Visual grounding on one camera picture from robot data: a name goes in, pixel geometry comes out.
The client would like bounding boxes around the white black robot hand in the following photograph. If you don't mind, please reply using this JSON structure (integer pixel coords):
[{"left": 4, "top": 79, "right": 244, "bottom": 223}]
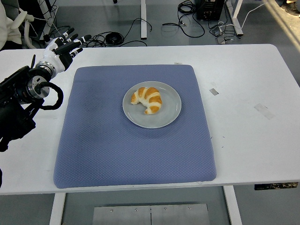
[{"left": 43, "top": 27, "right": 92, "bottom": 73}]

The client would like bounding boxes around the golden croissant bread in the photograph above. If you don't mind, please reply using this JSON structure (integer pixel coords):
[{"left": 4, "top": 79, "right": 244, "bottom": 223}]
[{"left": 130, "top": 86, "right": 163, "bottom": 115}]

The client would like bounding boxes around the white fabric cover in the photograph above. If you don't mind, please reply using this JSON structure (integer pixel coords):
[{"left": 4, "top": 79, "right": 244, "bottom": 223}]
[{"left": 0, "top": 3, "right": 36, "bottom": 51}]

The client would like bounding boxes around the white background desk leg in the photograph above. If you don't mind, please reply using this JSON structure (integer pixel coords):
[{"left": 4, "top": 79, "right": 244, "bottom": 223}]
[
  {"left": 231, "top": 0, "right": 244, "bottom": 37},
  {"left": 140, "top": 0, "right": 148, "bottom": 40}
]

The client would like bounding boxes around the blue quilted mat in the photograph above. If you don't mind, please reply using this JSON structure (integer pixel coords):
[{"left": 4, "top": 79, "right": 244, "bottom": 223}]
[{"left": 53, "top": 64, "right": 217, "bottom": 189}]

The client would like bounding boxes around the round grey plate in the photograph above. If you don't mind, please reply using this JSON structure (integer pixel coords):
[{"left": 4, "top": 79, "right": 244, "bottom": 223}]
[{"left": 122, "top": 81, "right": 182, "bottom": 129}]

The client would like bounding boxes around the white table leg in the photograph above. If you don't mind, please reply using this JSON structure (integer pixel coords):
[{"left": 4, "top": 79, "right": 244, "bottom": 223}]
[
  {"left": 222, "top": 185, "right": 243, "bottom": 225},
  {"left": 48, "top": 192, "right": 67, "bottom": 225}
]

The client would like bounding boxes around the black equipment box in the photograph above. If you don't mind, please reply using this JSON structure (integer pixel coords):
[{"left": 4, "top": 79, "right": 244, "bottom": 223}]
[{"left": 195, "top": 0, "right": 226, "bottom": 21}]

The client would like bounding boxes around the grey foot pedal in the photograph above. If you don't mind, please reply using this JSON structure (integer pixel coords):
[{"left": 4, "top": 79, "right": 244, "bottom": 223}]
[{"left": 210, "top": 25, "right": 226, "bottom": 37}]

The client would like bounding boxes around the grey metal plate with screws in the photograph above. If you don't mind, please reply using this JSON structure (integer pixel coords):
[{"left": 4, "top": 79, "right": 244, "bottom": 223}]
[{"left": 92, "top": 203, "right": 210, "bottom": 225}]

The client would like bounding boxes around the large grey tape piece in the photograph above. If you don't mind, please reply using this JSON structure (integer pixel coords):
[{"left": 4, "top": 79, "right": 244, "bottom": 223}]
[{"left": 254, "top": 103, "right": 275, "bottom": 120}]

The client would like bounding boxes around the black table control box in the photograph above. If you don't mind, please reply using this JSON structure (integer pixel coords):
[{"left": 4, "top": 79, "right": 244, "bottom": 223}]
[{"left": 254, "top": 182, "right": 299, "bottom": 191}]

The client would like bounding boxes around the coiled black cable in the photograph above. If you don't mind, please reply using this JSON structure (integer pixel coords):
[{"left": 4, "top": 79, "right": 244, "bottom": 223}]
[{"left": 105, "top": 32, "right": 124, "bottom": 45}]

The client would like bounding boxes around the black cable bundle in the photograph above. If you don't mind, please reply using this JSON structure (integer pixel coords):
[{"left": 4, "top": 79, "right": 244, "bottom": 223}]
[{"left": 162, "top": 0, "right": 206, "bottom": 38}]

